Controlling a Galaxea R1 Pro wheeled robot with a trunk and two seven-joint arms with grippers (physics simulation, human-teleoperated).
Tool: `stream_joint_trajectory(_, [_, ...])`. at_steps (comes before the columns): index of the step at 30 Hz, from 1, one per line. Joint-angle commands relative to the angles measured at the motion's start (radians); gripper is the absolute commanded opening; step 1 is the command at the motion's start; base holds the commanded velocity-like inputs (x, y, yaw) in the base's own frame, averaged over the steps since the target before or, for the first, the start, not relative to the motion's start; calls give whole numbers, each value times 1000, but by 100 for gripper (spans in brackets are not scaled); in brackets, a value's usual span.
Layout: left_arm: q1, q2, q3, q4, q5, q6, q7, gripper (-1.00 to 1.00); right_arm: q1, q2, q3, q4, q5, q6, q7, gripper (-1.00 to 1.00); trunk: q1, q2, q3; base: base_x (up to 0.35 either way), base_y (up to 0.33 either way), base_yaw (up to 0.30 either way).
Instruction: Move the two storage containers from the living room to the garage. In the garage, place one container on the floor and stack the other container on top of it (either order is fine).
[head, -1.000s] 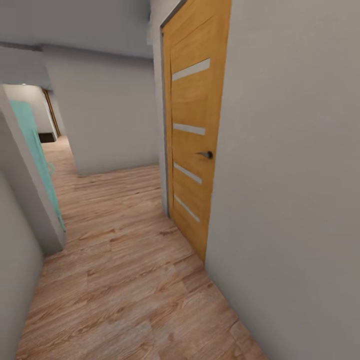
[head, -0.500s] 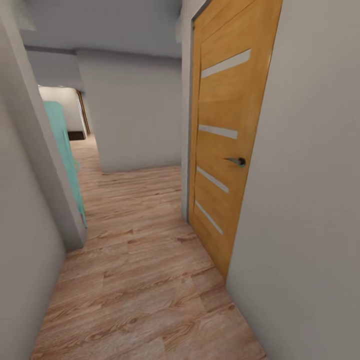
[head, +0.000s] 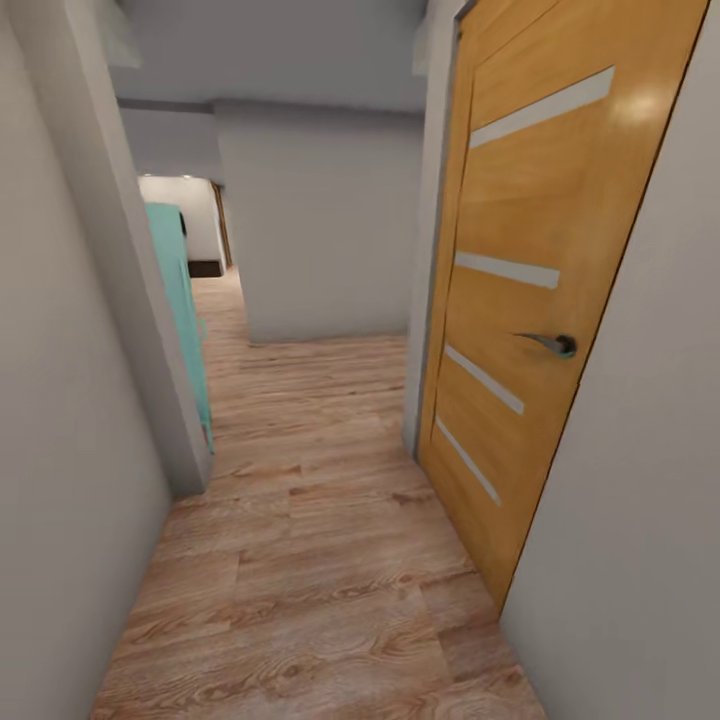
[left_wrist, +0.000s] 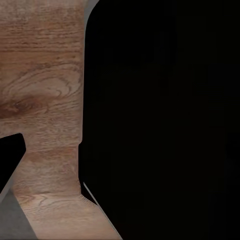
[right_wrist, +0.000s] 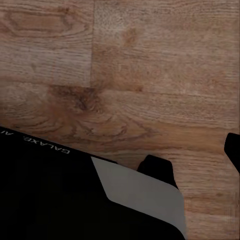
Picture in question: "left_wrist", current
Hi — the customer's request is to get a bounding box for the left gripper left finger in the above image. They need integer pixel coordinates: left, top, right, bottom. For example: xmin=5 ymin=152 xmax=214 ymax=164
xmin=0 ymin=133 xmax=26 ymax=193

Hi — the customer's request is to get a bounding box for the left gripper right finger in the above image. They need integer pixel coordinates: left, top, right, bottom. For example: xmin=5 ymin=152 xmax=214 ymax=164
xmin=224 ymin=133 xmax=240 ymax=172

